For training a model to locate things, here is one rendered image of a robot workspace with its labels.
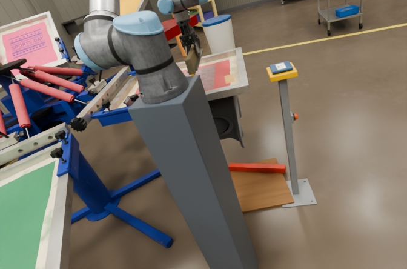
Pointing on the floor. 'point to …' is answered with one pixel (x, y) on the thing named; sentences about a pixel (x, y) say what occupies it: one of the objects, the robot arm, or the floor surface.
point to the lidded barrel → (219, 33)
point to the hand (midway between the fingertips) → (195, 56)
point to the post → (300, 188)
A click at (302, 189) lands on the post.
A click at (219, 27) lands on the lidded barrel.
